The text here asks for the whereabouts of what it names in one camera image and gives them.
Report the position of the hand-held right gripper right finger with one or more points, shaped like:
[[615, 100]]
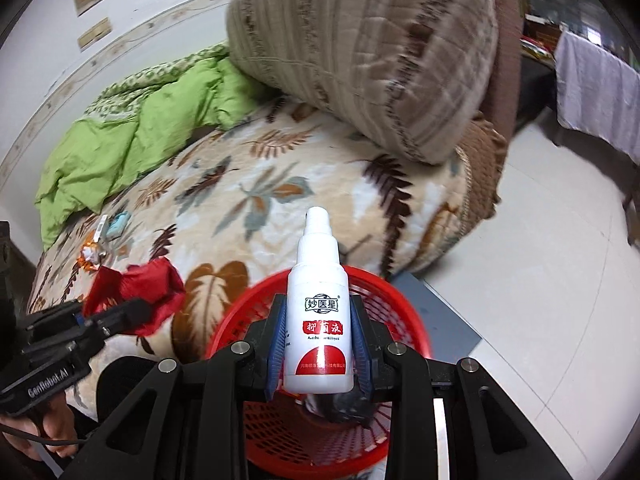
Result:
[[361, 350]]

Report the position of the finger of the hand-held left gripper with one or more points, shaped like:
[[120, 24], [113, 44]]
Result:
[[127, 316], [65, 316]]

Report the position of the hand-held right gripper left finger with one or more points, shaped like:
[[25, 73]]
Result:
[[277, 345]]

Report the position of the red wrapper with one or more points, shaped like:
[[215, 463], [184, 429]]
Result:
[[145, 290]]

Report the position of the white spray bottle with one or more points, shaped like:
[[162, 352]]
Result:
[[315, 320]]

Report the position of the red plastic basket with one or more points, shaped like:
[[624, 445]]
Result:
[[310, 440]]

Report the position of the person's left hand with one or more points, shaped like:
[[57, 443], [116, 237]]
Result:
[[57, 425]]

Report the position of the dark crumpled bag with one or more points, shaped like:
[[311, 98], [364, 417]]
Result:
[[340, 407]]

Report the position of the orange snack packet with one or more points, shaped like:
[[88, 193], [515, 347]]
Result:
[[90, 255]]

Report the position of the grey floor mat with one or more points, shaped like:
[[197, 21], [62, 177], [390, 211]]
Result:
[[440, 310]]

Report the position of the teal box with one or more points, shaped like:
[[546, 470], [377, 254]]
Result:
[[120, 223]]

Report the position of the small white box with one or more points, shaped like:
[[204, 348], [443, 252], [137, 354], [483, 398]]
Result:
[[102, 224]]

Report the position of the leaf printed blanket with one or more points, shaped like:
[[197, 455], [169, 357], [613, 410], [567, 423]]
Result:
[[310, 180]]

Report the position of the green quilt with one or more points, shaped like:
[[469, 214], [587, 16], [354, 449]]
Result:
[[140, 130]]

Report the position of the brown knitted bed cover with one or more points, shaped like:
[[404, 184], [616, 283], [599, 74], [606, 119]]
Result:
[[482, 160]]

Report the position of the beige quilted pillow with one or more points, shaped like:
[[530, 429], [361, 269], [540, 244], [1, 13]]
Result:
[[360, 50]]

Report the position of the brown headboard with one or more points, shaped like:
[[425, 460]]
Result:
[[507, 60]]

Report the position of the white table cloth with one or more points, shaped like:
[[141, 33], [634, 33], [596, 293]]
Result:
[[595, 85]]

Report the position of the small wall plaque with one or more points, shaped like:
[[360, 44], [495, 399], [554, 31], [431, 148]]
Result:
[[94, 33]]

